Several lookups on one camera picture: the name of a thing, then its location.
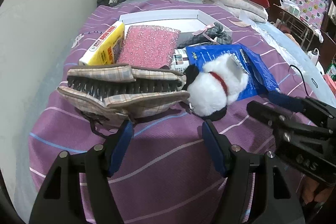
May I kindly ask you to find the black cable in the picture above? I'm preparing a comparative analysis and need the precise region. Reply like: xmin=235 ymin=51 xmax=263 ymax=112
xmin=287 ymin=64 xmax=310 ymax=98

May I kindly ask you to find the purple striped bed sheet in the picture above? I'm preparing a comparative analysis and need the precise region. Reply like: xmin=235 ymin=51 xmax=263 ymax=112
xmin=29 ymin=0 xmax=323 ymax=223

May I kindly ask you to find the blue plastic package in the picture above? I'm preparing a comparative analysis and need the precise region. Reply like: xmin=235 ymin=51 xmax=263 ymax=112
xmin=186 ymin=44 xmax=280 ymax=101

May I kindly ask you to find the pink sparkly sponge cloth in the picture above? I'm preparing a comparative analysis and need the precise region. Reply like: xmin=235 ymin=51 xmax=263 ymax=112
xmin=117 ymin=25 xmax=181 ymax=68

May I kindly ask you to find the grey plaid cloth with bow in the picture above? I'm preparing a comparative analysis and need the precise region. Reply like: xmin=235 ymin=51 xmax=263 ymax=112
xmin=177 ymin=22 xmax=232 ymax=49

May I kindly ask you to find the beige folded quilt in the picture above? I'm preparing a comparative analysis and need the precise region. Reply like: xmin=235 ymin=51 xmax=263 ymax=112
xmin=204 ymin=0 xmax=268 ymax=23

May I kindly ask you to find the white cardboard box tray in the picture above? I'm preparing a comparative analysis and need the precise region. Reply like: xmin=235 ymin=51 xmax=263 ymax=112
xmin=119 ymin=9 xmax=220 ymax=33

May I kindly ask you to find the pink patterned gift box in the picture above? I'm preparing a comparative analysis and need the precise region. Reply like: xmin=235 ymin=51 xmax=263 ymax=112
xmin=295 ymin=0 xmax=330 ymax=29

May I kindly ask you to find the yellow tissue pack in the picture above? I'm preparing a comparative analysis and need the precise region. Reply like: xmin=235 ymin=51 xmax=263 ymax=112
xmin=79 ymin=21 xmax=125 ymax=66

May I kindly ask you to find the white black plush dog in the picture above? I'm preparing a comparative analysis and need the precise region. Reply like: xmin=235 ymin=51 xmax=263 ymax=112
xmin=183 ymin=53 xmax=249 ymax=121

